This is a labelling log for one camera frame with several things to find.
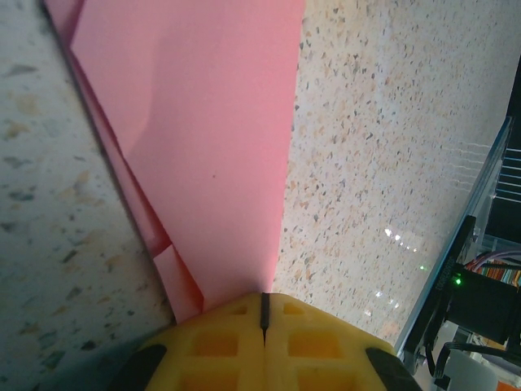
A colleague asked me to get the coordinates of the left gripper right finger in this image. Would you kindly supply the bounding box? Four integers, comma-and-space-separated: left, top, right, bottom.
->
262, 291, 421, 391

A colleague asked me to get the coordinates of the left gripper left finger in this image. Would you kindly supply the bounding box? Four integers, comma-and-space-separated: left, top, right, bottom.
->
129, 291, 265, 391

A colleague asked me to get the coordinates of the pink paper sheet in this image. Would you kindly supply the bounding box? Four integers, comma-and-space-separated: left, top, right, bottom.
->
42, 0, 305, 323

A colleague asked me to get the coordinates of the multicoloured ribbon cable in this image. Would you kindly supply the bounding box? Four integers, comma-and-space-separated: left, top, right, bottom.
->
467, 260, 521, 291

